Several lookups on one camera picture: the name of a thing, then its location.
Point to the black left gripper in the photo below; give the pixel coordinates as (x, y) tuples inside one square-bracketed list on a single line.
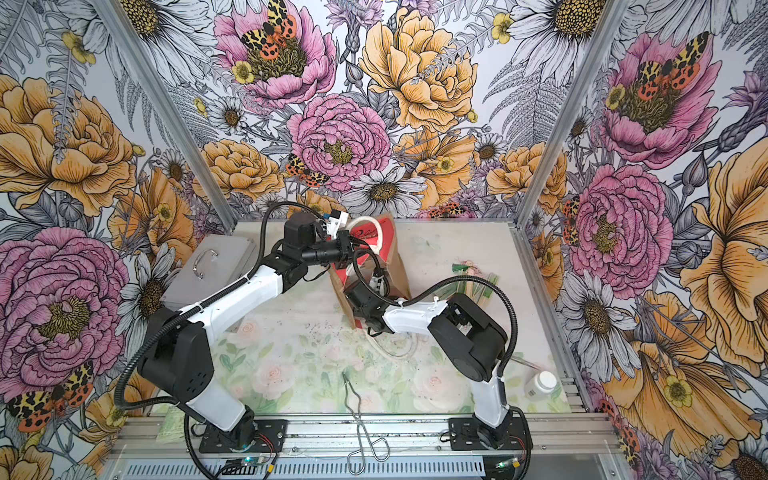
[(343, 239)]

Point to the aluminium front rail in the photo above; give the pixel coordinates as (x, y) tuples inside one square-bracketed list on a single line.
[(333, 437)]

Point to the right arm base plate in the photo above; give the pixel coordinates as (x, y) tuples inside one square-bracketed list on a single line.
[(470, 434)]

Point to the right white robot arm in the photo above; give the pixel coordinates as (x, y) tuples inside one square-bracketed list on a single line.
[(474, 343)]

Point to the silver aluminium case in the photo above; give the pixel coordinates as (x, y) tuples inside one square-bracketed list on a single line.
[(218, 261)]

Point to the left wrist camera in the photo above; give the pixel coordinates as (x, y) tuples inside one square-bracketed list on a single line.
[(334, 222)]

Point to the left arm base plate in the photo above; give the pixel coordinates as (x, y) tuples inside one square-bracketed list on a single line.
[(252, 436)]

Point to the burlap tote bag red trim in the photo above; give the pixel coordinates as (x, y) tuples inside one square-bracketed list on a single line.
[(381, 267)]

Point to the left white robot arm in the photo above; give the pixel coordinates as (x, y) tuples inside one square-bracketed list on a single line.
[(179, 353)]

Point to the pile of folding fans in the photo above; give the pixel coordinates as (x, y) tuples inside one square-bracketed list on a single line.
[(479, 293)]

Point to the metal tongs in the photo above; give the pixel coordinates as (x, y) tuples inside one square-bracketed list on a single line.
[(378, 447)]

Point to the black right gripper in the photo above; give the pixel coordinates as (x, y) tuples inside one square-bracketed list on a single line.
[(359, 313)]

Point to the green patterned packet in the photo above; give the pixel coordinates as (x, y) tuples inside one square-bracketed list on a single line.
[(172, 416)]

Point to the white plastic bottle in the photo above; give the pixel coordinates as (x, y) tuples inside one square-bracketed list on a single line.
[(542, 385)]

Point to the metal tweezers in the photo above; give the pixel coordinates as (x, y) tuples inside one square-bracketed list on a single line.
[(521, 361)]

